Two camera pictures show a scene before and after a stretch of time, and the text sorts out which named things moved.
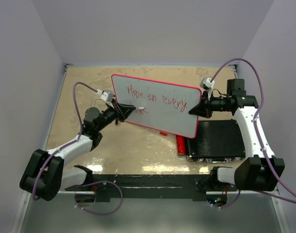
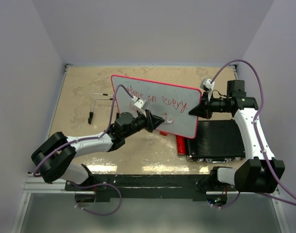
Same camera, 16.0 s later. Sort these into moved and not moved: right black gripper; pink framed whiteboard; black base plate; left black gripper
Moved: left black gripper
Not moved: black base plate; right black gripper; pink framed whiteboard
